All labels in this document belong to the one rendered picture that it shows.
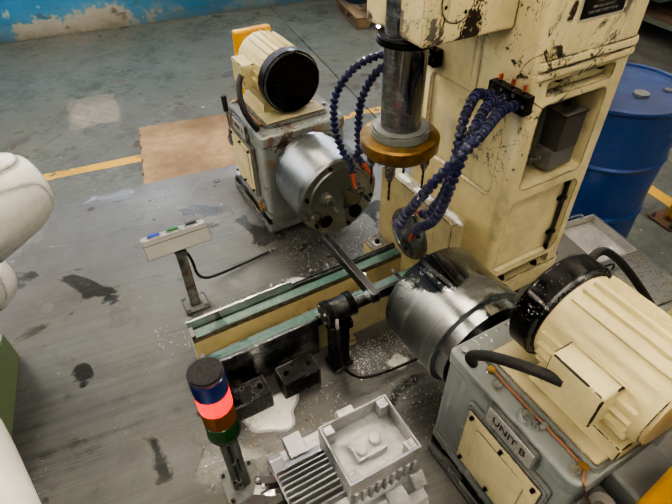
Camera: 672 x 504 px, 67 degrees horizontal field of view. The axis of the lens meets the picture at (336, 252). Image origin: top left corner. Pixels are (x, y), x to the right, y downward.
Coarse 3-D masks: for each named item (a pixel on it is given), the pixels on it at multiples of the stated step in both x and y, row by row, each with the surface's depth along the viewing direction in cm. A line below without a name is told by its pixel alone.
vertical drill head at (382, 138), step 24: (384, 48) 100; (384, 72) 103; (408, 72) 100; (384, 96) 106; (408, 96) 103; (384, 120) 109; (408, 120) 107; (360, 144) 114; (384, 144) 110; (408, 144) 108; (432, 144) 110
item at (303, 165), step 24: (288, 144) 150; (312, 144) 144; (288, 168) 145; (312, 168) 138; (336, 168) 139; (360, 168) 143; (288, 192) 146; (312, 192) 139; (336, 192) 144; (360, 192) 143; (312, 216) 145; (336, 216) 149
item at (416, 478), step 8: (272, 456) 80; (280, 456) 78; (272, 464) 78; (280, 464) 78; (408, 472) 77; (416, 472) 76; (408, 480) 77; (416, 480) 76; (424, 480) 77; (416, 488) 76
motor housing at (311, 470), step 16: (288, 464) 79; (304, 464) 76; (320, 464) 77; (288, 480) 75; (304, 480) 75; (320, 480) 75; (336, 480) 74; (400, 480) 77; (288, 496) 73; (304, 496) 74; (320, 496) 73; (336, 496) 73; (368, 496) 75; (384, 496) 76; (416, 496) 78
